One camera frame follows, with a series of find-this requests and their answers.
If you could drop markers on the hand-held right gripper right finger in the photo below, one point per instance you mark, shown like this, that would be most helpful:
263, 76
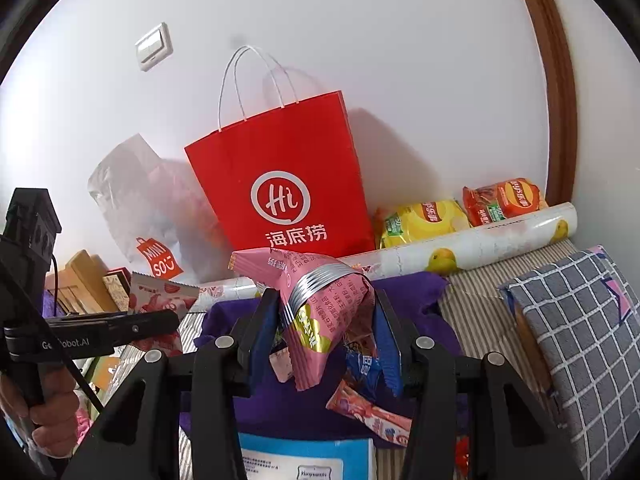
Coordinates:
387, 340

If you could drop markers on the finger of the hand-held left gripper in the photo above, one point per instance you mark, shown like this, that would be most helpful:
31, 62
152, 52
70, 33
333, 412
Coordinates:
90, 316
147, 327

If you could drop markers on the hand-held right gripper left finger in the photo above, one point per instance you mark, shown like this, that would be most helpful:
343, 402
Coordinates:
265, 332

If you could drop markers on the pink heart-print snack packet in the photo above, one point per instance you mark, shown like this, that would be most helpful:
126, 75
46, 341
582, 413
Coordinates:
160, 295

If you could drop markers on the blue snack packet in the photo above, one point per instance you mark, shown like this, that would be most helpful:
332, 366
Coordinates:
362, 365

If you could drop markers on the pink silver-banded snack packet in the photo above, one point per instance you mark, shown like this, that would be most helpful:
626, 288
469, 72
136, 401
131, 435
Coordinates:
325, 300

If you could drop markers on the long pink snack packet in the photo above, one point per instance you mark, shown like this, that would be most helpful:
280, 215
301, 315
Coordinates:
370, 415

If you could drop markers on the red snack packet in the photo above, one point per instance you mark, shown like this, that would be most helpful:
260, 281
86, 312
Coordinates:
462, 449

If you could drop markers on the person's left hand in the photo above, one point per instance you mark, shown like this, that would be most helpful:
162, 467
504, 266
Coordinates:
50, 425

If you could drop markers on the wooden headboard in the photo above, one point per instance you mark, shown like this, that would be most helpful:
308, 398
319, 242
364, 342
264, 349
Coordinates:
90, 275

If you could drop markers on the wooden nightstand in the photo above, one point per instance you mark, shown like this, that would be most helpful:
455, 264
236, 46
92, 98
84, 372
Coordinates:
107, 372

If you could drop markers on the purple cloth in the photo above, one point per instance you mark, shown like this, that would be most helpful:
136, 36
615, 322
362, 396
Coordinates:
290, 410

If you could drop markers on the striped mattress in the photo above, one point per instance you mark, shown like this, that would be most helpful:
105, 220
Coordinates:
480, 300

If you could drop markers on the pink pastel printed blanket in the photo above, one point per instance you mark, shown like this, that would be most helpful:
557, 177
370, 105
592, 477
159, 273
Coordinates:
85, 427

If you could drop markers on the blue cardboard box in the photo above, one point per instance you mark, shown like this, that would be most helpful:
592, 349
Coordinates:
280, 452

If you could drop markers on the yellow chip bag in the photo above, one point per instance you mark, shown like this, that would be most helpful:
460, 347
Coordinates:
425, 220

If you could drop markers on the white plastic shopping bag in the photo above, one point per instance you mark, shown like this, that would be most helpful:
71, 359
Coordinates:
140, 195

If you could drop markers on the fruit-print paper roll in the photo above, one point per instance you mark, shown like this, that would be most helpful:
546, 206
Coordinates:
480, 250

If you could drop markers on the red paper bag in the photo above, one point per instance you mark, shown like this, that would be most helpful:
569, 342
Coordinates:
280, 160

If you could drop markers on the orange chip bag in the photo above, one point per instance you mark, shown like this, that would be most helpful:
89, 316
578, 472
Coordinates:
505, 200

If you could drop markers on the grey checked folded cloth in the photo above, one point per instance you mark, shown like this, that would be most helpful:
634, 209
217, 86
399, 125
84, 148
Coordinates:
575, 330

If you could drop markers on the white light switch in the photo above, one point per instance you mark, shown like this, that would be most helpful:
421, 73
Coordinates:
154, 47

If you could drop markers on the brown wooden door frame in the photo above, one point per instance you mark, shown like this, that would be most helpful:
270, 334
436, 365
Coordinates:
555, 85

